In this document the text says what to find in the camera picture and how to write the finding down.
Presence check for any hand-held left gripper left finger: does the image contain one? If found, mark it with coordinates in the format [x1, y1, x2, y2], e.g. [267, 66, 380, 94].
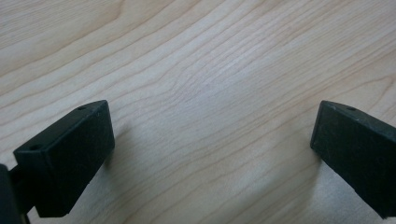
[12, 99, 116, 218]

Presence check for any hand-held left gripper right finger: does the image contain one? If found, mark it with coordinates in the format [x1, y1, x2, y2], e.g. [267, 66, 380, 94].
[309, 100, 396, 219]

